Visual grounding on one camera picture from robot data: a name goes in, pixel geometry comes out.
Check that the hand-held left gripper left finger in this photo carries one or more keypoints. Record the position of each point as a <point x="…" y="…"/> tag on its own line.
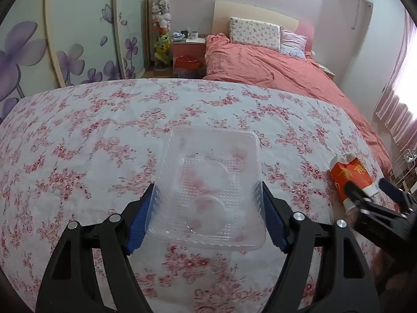
<point x="140" y="223"/>

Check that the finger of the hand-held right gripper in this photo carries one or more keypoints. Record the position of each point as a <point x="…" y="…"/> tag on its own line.
<point x="358" y="199"/>
<point x="395" y="192"/>

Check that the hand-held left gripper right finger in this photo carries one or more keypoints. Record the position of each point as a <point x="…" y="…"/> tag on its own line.
<point x="273" y="223"/>

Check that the orange and white carton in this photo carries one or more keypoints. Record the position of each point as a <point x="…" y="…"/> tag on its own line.
<point x="348" y="176"/>

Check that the clear plastic tray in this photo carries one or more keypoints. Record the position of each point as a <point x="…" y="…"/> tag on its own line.
<point x="208" y="176"/>

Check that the pink curtain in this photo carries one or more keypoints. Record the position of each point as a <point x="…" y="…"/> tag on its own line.
<point x="400" y="104"/>

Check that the pink floral tablecloth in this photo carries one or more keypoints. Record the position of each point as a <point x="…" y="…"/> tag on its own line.
<point x="81" y="137"/>

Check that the pink and white nightstand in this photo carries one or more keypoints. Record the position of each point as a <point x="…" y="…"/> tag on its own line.
<point x="326" y="70"/>
<point x="185" y="49"/>

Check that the bed with salmon duvet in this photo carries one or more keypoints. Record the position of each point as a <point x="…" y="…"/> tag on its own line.
<point x="277" y="68"/>

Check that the small orange waste bin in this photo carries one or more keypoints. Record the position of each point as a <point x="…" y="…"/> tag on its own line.
<point x="186" y="67"/>

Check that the pink striped pillow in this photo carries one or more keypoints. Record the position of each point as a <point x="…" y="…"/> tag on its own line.
<point x="293" y="44"/>

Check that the green plush toy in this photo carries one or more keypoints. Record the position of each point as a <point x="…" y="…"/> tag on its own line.
<point x="163" y="49"/>

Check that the white pipe conduit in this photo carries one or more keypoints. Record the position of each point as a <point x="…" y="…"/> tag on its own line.
<point x="363" y="9"/>

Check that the white floral pillow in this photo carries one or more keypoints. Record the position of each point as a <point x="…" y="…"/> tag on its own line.
<point x="255" y="32"/>

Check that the white mug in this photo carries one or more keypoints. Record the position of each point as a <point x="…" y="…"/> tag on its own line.
<point x="193" y="35"/>

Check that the flower print sliding wardrobe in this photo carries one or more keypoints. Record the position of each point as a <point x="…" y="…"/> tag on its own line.
<point x="75" y="22"/>

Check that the cream and pink headboard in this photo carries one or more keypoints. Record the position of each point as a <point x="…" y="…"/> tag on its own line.
<point x="247" y="11"/>

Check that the plush toy tower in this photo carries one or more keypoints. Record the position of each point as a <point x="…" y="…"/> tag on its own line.
<point x="162" y="9"/>

